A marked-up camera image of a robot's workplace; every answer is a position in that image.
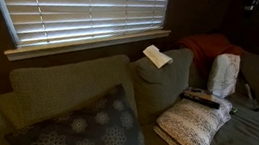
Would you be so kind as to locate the red throw blanket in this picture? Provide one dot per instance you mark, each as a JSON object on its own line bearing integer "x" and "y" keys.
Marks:
{"x": 206, "y": 47}

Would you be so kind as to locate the white speckled flat pillow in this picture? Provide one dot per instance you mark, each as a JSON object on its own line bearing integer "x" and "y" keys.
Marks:
{"x": 191, "y": 129}

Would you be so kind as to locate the black remote control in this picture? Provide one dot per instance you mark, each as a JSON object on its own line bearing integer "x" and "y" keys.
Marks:
{"x": 200, "y": 99}

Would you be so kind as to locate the white window blind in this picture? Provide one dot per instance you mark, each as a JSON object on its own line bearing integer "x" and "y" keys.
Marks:
{"x": 77, "y": 8}

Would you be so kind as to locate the wooden window sill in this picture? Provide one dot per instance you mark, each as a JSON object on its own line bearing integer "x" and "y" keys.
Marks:
{"x": 82, "y": 44}

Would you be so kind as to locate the white paper napkin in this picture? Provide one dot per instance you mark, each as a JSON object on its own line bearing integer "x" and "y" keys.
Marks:
{"x": 155, "y": 56}

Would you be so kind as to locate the grey woven sofa cushion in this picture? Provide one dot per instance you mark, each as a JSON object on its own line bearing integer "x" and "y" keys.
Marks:
{"x": 63, "y": 87}
{"x": 157, "y": 89}

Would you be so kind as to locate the white speckled plump pillow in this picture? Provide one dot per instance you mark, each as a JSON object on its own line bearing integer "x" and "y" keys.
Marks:
{"x": 223, "y": 74}

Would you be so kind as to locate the dark floral throw pillow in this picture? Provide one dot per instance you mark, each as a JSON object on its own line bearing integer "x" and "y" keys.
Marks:
{"x": 101, "y": 131}

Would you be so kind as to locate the grey fabric sofa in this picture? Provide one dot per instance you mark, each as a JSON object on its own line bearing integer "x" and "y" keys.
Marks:
{"x": 254, "y": 142}

